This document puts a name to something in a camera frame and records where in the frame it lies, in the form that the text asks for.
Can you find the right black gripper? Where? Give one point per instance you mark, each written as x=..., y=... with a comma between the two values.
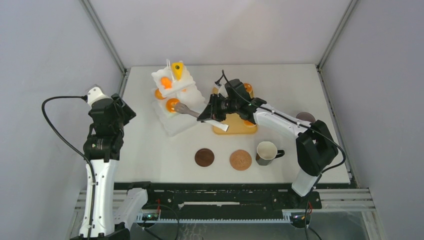
x=213, y=104

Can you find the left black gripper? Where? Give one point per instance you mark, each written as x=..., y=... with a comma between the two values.
x=127, y=113

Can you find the metal serving tongs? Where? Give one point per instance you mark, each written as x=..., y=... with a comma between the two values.
x=183, y=109

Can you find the orange egg tart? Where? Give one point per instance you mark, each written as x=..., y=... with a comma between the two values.
x=158, y=95

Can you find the white three-tier dessert stand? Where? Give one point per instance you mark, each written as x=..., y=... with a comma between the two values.
x=174, y=85

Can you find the orange fish cookie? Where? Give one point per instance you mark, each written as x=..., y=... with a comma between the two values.
x=166, y=83

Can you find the yellow cake slice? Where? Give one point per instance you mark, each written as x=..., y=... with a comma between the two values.
x=177, y=70

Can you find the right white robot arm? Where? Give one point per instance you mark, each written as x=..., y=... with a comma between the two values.
x=315, y=147

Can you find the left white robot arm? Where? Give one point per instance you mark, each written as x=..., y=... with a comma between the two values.
x=102, y=149

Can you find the yellow serving tray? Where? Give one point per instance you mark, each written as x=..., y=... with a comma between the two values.
x=235, y=123

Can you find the dark wooden coaster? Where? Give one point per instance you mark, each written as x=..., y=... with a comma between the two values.
x=204, y=157

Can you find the woven rattan coaster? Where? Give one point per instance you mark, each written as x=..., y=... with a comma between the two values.
x=240, y=160

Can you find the black mug white interior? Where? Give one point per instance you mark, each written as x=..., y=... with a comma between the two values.
x=266, y=152

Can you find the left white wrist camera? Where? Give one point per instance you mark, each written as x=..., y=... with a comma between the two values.
x=95, y=94

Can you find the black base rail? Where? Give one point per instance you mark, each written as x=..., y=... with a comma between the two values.
x=222, y=201

